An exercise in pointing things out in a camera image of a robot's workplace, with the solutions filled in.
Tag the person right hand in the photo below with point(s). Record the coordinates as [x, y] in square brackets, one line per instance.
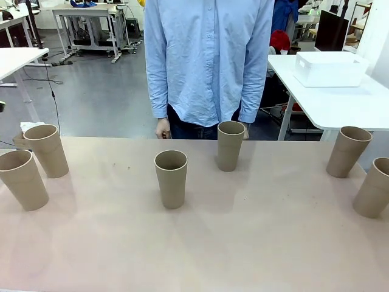
[163, 129]

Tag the person left hand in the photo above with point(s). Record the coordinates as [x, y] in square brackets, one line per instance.
[246, 132]

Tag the beige paper cup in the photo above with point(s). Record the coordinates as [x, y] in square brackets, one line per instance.
[229, 152]
[48, 152]
[171, 188]
[24, 185]
[373, 197]
[346, 158]

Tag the white plastic basket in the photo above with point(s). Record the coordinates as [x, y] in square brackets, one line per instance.
[331, 73]

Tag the person right forearm blue sleeve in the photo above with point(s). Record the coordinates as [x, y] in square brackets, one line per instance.
[158, 91]

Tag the person left forearm blue sleeve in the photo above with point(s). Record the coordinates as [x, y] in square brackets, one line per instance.
[252, 94]

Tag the dark blue jeans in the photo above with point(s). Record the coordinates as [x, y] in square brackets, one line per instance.
[194, 132]

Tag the person torso blue shirt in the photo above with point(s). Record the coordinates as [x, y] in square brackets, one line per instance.
[206, 61]

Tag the large white side table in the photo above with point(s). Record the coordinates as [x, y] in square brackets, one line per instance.
[334, 103]

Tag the red fabric object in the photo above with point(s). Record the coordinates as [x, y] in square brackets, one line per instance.
[280, 41]

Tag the black box under desk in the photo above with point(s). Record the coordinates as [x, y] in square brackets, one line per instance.
[132, 29]

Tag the person in blue jacket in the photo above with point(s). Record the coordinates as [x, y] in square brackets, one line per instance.
[284, 15]

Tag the black computer monitor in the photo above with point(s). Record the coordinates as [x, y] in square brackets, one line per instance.
[331, 30]

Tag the white crumpled tissue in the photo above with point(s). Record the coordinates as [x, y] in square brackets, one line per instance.
[30, 125]

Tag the small cardboard box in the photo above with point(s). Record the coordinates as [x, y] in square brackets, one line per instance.
[21, 141]

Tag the black stand pole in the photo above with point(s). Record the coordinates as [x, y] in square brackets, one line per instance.
[33, 24]

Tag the white metal frame desk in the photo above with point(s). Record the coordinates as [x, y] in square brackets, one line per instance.
[85, 13]

